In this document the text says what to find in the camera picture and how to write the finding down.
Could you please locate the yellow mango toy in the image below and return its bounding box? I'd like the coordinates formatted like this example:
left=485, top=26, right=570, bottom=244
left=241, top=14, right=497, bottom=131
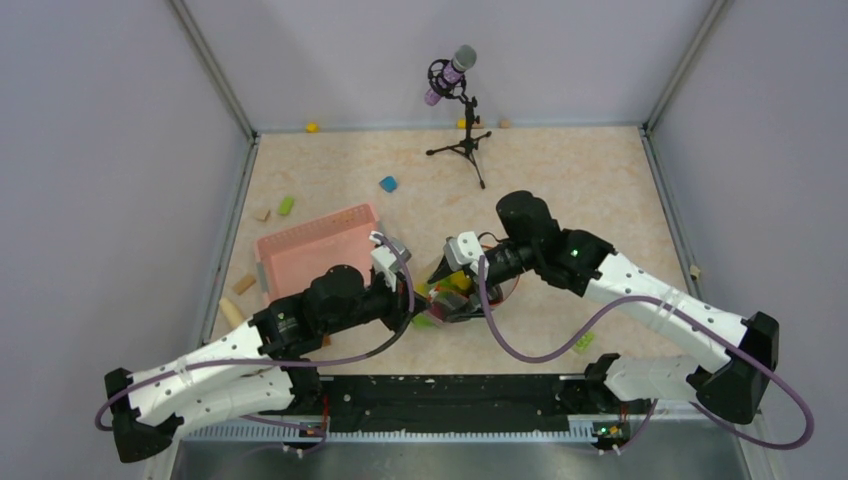
left=434, top=272, right=473, bottom=296

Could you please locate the small wooden cube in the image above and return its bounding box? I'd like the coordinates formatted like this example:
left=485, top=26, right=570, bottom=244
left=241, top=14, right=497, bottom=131
left=252, top=209, right=271, bottom=222

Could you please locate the pink plastic basket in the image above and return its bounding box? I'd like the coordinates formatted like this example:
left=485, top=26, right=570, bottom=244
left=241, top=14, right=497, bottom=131
left=254, top=203, right=383, bottom=305

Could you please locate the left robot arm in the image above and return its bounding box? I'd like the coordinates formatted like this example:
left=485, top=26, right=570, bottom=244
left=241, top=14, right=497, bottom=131
left=94, top=265, right=427, bottom=463

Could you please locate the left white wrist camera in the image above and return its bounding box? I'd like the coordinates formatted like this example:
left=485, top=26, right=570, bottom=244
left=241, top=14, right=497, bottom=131
left=369, top=230, right=411, bottom=293

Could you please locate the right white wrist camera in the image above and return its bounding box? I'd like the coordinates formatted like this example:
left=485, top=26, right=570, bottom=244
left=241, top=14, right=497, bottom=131
left=443, top=231, right=484, bottom=273

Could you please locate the green block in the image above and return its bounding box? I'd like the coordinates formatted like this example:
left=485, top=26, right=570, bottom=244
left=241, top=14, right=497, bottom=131
left=276, top=196, right=295, bottom=216

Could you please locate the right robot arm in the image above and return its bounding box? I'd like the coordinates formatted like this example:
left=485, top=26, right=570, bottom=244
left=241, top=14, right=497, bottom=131
left=428, top=190, right=780, bottom=425

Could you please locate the microphone on tripod stand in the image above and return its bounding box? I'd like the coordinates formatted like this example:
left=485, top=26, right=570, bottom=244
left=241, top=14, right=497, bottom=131
left=423, top=44, right=494, bottom=191

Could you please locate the blue block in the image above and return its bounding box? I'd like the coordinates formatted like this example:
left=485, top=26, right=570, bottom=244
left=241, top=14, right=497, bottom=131
left=378, top=176, right=398, bottom=193

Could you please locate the green cabbage toy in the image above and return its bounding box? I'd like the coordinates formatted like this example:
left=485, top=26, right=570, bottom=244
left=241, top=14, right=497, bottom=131
left=411, top=314, right=438, bottom=328

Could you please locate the clear zip top bag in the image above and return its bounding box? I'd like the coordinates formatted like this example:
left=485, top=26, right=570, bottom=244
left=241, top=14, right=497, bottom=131
left=414, top=257, right=484, bottom=326

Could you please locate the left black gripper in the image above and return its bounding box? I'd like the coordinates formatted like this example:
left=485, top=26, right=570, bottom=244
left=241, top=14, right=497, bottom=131
left=323, top=267, right=431, bottom=336

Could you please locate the wooden cylinder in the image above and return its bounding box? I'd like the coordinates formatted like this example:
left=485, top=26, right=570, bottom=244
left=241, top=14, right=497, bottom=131
left=218, top=296, right=246, bottom=330

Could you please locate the green lego brick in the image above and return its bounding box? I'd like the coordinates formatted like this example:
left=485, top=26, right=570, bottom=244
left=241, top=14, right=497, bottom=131
left=572, top=332, right=595, bottom=354

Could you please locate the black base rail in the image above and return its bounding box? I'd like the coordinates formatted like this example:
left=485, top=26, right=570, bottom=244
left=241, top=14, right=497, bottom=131
left=258, top=374, right=637, bottom=435

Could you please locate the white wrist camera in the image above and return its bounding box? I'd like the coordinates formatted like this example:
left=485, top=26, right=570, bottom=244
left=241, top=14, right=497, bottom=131
left=369, top=230, right=411, bottom=293
left=443, top=231, right=484, bottom=273

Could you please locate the wooden rectangular block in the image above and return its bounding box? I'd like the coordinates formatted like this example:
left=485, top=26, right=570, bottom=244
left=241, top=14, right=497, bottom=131
left=231, top=274, right=257, bottom=296

